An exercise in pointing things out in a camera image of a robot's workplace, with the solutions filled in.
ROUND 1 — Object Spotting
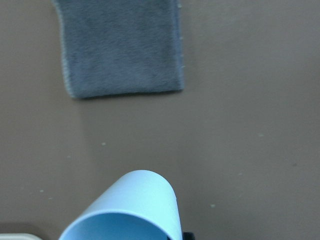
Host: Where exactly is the dark grey cloth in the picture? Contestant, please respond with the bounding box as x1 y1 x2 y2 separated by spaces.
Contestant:
53 0 185 99

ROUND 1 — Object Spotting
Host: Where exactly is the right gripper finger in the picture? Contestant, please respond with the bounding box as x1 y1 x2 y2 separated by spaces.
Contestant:
182 232 194 240

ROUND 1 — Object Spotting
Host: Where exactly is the light blue cup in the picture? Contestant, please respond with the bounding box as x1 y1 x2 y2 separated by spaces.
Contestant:
60 170 183 240

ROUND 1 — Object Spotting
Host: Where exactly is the cream plastic tray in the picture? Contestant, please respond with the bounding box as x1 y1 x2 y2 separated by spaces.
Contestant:
0 233 39 240

